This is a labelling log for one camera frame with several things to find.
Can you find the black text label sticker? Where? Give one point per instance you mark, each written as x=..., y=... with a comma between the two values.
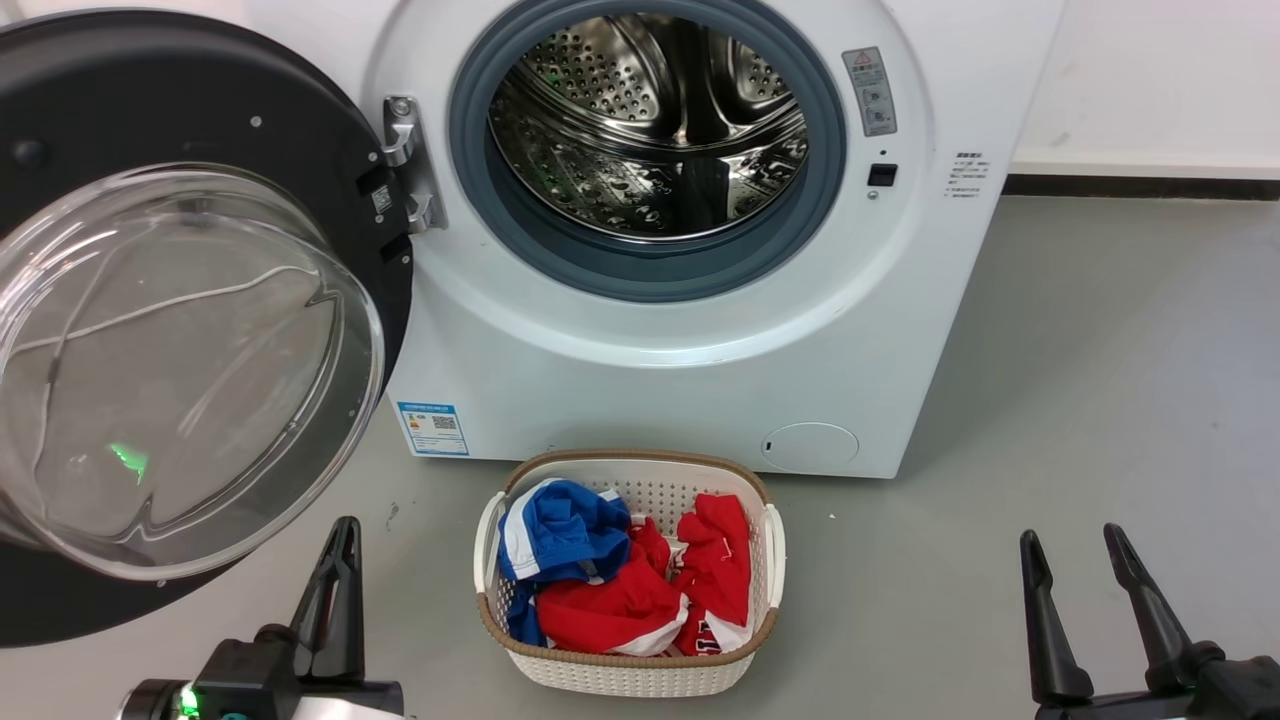
x=967, y=174

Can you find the blue energy label sticker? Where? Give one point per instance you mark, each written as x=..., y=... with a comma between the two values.
x=433, y=429

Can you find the round white filter cover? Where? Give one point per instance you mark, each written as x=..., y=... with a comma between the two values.
x=810, y=447

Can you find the red printed jersey garment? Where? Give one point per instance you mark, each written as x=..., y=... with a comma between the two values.
x=720, y=560

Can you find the metal door hinge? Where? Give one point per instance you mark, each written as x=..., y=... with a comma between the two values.
x=410, y=170

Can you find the blue and white garment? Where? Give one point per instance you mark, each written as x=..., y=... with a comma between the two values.
x=560, y=535

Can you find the white front-load washing machine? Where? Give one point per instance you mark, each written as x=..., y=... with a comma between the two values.
x=700, y=370

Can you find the black wall baseboard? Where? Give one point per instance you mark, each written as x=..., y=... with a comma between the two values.
x=1140, y=187

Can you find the white woven plastic laundry basket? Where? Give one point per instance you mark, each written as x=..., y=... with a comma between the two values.
x=640, y=675

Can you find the red garment with white trim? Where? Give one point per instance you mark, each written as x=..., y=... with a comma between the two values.
x=615, y=610

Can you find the stainless steel washer drum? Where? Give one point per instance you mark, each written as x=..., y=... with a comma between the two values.
x=650, y=130

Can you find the black round glass washer door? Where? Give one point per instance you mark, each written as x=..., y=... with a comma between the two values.
x=200, y=350

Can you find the grey warning sticker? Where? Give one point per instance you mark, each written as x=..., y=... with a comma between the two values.
x=869, y=91

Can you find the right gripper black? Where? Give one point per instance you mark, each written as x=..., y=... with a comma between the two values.
x=1200, y=695

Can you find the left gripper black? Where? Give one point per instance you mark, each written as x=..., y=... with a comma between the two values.
x=250, y=680

